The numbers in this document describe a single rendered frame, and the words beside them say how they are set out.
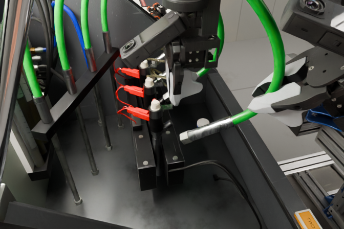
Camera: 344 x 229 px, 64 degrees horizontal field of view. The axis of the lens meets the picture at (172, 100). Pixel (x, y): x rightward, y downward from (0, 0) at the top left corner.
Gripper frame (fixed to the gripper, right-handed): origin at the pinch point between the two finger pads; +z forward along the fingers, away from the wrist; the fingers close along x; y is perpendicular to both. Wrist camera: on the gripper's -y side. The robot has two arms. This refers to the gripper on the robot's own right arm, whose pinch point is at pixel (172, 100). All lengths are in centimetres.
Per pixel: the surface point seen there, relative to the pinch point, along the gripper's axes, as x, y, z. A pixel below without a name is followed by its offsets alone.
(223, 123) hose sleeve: -12.6, 5.4, -4.1
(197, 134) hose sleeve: -11.3, 1.8, -1.2
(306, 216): -20.8, 20.7, 14.7
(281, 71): -15.0, 11.1, -14.3
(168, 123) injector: -0.4, -0.8, 5.8
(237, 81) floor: 152, 95, 111
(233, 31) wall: 228, 121, 98
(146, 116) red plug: 0.5, -5.2, 3.7
